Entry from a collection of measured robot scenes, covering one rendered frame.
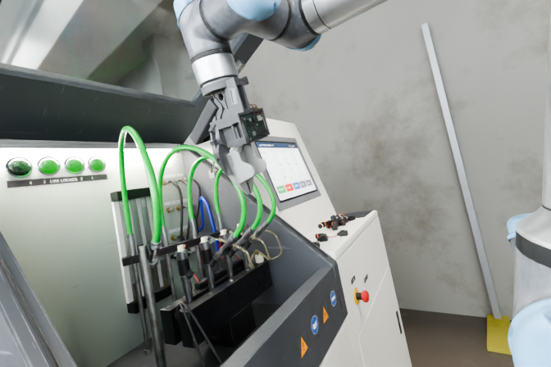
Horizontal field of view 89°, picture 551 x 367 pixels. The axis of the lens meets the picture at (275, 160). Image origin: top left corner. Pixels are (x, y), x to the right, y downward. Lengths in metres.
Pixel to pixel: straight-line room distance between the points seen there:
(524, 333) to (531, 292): 0.03
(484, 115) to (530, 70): 0.35
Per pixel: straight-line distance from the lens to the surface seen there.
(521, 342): 0.28
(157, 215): 0.56
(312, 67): 2.87
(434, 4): 2.64
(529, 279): 0.29
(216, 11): 0.48
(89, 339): 1.00
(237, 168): 0.53
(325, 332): 0.83
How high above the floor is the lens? 1.22
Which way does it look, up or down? 4 degrees up
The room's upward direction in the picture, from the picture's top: 11 degrees counter-clockwise
